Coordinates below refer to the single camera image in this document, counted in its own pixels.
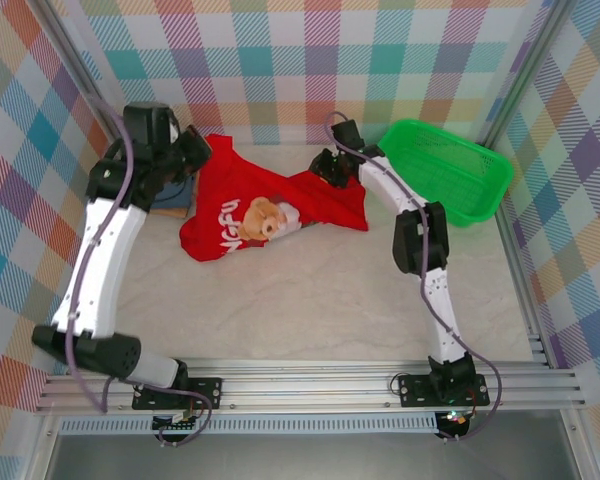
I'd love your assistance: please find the red t-shirt with bear print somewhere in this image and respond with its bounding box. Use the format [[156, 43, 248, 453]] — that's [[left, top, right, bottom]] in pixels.
[[178, 133, 370, 263]]

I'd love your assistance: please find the white slotted cable duct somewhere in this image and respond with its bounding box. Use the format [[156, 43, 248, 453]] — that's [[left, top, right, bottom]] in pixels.
[[59, 417, 439, 436]]

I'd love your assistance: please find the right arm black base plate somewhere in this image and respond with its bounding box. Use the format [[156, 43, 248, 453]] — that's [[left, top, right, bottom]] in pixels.
[[398, 372, 491, 407]]

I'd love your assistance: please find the left aluminium frame post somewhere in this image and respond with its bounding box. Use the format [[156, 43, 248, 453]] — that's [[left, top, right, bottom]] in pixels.
[[39, 0, 131, 151]]

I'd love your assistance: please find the long aluminium base rail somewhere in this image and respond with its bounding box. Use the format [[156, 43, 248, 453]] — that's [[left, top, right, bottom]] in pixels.
[[34, 368, 589, 414]]

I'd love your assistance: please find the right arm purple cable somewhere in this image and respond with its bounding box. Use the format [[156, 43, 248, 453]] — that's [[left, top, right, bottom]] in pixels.
[[325, 112, 504, 444]]

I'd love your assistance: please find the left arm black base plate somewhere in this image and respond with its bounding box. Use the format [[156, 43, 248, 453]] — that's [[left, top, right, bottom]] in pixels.
[[132, 377, 224, 411]]

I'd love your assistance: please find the right aluminium side rail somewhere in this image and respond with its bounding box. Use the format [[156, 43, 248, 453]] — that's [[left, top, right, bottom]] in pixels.
[[494, 209, 551, 369]]

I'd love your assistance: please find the right aluminium frame post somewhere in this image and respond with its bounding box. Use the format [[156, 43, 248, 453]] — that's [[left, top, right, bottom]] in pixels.
[[479, 0, 576, 146]]

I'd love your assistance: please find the folded tan t-shirt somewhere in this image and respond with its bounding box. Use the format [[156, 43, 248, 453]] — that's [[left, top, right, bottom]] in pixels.
[[149, 203, 191, 220]]

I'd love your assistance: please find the folded blue t-shirt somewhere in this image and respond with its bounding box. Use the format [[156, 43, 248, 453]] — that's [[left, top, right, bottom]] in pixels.
[[152, 172, 197, 210]]

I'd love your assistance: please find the green plastic basket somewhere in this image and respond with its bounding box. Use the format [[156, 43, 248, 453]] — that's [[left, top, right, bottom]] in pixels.
[[377, 118, 515, 229]]

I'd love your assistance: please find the aluminium frame post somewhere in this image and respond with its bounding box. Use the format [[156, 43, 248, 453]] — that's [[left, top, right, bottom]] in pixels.
[[39, 0, 131, 151], [479, 0, 576, 146]]

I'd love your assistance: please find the purple cable loop at board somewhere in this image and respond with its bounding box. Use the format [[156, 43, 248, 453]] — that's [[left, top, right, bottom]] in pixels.
[[155, 388, 214, 449]]

